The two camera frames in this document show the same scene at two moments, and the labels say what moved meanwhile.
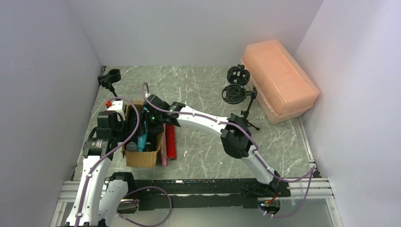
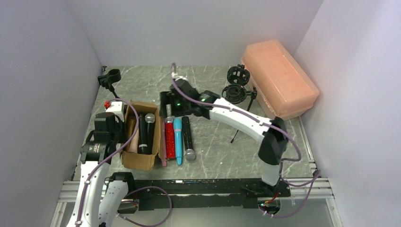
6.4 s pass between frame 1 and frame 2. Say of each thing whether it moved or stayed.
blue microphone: moved
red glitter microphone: stayed
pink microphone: stayed
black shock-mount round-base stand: stayed
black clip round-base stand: stayed
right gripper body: moved
